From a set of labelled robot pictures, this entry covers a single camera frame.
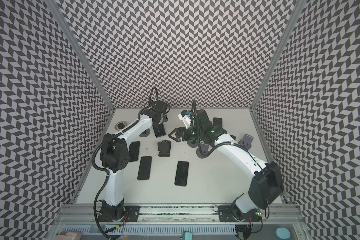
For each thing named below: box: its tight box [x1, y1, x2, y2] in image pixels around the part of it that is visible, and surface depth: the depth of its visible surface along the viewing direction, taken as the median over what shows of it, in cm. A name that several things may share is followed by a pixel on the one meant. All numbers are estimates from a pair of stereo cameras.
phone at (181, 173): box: [174, 160, 189, 187], surface depth 86 cm
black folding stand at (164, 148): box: [157, 140, 172, 158], surface depth 94 cm
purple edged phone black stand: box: [137, 156, 152, 181], surface depth 91 cm
